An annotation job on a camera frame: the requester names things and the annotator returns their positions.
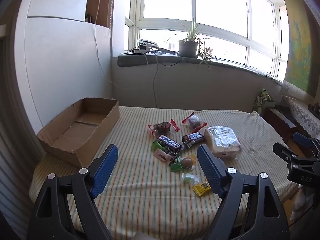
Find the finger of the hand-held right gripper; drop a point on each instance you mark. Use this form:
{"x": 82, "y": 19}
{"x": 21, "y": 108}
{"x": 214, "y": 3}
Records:
{"x": 283, "y": 151}
{"x": 305, "y": 138}

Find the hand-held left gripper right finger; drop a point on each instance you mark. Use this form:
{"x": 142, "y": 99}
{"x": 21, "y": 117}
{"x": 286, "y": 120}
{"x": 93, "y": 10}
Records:
{"x": 209, "y": 171}

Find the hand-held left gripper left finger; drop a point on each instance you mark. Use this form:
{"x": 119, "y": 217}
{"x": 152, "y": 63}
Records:
{"x": 105, "y": 171}

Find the yellow candy packet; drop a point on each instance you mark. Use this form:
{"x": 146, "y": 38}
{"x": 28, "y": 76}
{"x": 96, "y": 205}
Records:
{"x": 201, "y": 189}

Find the pale green candy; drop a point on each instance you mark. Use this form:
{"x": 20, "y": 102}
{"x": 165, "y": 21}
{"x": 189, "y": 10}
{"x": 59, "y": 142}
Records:
{"x": 189, "y": 178}

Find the round brown and yellow candy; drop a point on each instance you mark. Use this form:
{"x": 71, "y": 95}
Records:
{"x": 187, "y": 162}

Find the printed green candy packet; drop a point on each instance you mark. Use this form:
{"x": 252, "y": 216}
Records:
{"x": 176, "y": 165}

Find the clear bag of bread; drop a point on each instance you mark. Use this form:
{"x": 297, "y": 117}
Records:
{"x": 222, "y": 140}

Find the brown chocolate bar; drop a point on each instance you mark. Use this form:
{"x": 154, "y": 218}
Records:
{"x": 192, "y": 138}
{"x": 170, "y": 143}

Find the small dark candy packet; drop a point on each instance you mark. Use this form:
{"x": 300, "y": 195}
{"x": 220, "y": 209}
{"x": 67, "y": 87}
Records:
{"x": 175, "y": 155}

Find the cardboard box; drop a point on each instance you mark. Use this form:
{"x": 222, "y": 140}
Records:
{"x": 82, "y": 130}

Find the pink snack packet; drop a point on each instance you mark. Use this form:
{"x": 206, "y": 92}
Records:
{"x": 162, "y": 156}

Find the brown cake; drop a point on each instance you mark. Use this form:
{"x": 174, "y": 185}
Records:
{"x": 194, "y": 121}
{"x": 162, "y": 127}

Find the plain green candy packet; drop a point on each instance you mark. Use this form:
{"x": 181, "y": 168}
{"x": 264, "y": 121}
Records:
{"x": 156, "y": 145}

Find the person's right hand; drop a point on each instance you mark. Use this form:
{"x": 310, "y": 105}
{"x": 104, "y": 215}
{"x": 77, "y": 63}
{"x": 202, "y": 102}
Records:
{"x": 301, "y": 202}

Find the white lace cloth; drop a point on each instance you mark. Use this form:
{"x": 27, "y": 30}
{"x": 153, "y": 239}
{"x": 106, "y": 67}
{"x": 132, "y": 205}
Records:
{"x": 302, "y": 110}

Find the dark wooden side table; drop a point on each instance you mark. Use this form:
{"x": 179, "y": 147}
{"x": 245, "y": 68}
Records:
{"x": 277, "y": 120}

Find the green printed bag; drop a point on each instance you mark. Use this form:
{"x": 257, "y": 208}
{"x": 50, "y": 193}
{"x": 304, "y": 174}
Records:
{"x": 262, "y": 100}

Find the white cabinet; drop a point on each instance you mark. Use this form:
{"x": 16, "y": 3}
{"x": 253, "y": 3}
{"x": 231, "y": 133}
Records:
{"x": 62, "y": 67}

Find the grey window sill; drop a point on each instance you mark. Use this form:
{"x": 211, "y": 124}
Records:
{"x": 175, "y": 61}

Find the small trailing plant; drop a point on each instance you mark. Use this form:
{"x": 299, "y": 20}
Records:
{"x": 206, "y": 55}

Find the potted plant in grey pot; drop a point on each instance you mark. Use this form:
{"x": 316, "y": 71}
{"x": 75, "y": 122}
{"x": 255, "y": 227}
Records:
{"x": 187, "y": 48}

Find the white power strip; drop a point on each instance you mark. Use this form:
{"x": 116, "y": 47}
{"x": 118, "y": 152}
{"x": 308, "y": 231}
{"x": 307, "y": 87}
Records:
{"x": 140, "y": 51}

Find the white framed window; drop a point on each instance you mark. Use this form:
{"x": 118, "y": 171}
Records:
{"x": 212, "y": 17}

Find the wooden shelf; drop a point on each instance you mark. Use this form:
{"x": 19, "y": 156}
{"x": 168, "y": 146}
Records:
{"x": 100, "y": 5}

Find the wall map poster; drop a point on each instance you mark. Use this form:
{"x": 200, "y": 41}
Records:
{"x": 298, "y": 55}

